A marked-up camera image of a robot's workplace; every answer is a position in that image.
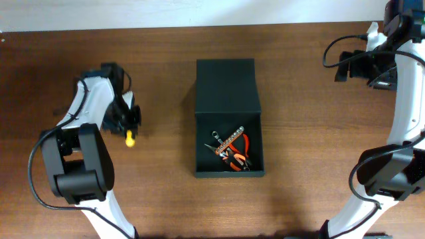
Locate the orange socket bit rail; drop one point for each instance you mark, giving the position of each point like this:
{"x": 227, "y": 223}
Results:
{"x": 227, "y": 144}

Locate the black storage box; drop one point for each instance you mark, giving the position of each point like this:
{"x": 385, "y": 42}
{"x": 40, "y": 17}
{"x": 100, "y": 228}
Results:
{"x": 227, "y": 98}

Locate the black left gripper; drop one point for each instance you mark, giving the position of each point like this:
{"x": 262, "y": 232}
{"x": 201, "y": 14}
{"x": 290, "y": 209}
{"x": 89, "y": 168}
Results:
{"x": 111, "y": 123}

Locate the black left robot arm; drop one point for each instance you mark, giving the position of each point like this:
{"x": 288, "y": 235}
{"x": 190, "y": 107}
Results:
{"x": 78, "y": 165}

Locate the silver ring spanner wrench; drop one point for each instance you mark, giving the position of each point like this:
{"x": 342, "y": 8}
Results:
{"x": 233, "y": 151}

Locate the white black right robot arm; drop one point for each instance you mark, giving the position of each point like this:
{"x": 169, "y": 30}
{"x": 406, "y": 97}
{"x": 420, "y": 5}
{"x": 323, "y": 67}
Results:
{"x": 384, "y": 176}

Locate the orange black handled pliers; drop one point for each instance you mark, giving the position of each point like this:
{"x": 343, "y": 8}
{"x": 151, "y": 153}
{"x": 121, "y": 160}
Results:
{"x": 232, "y": 157}

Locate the yellow black screwdriver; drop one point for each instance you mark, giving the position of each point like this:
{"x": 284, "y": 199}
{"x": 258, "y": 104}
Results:
{"x": 130, "y": 139}

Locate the red handled small cutters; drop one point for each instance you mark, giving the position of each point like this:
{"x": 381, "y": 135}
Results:
{"x": 242, "y": 144}

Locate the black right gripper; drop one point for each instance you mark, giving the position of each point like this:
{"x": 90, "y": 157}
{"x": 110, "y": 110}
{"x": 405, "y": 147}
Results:
{"x": 387, "y": 81}

